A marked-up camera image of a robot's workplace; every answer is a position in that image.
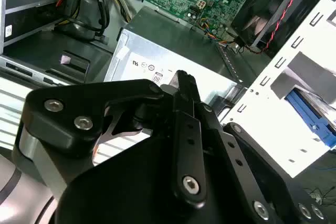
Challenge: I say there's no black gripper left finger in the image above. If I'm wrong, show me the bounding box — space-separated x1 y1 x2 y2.
18 69 208 204

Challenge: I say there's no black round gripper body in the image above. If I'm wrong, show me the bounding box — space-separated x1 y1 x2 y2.
54 129 257 224

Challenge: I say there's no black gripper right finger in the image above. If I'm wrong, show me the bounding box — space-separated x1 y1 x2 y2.
193 102 330 224

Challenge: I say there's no hard disk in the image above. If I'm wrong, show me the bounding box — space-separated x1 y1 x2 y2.
285 87 336 151

